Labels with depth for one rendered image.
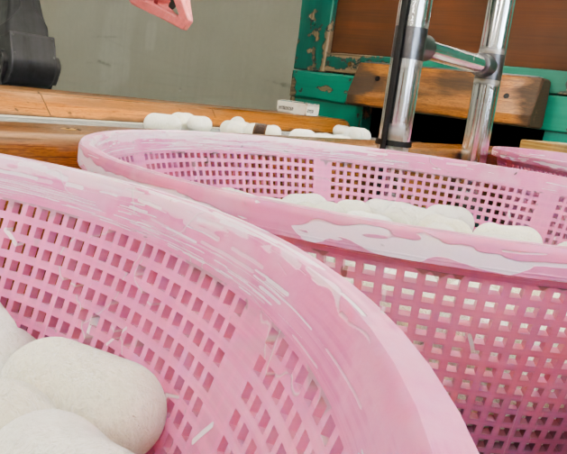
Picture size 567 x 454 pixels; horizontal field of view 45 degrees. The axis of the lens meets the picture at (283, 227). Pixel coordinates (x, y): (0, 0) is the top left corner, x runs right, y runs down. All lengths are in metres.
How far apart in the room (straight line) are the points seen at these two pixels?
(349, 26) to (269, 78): 1.07
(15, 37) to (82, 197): 0.89
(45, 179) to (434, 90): 0.91
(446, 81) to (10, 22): 0.63
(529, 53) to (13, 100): 0.70
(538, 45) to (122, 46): 1.90
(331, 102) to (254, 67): 1.11
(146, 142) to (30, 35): 0.76
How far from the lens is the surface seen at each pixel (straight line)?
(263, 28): 2.29
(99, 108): 0.79
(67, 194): 0.17
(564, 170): 0.58
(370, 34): 1.19
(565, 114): 1.03
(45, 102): 0.75
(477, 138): 0.63
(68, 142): 0.32
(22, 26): 1.07
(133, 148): 0.31
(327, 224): 0.15
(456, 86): 1.04
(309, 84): 1.23
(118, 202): 0.16
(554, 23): 1.07
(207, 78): 2.41
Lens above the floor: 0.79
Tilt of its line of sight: 11 degrees down
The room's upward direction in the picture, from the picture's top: 7 degrees clockwise
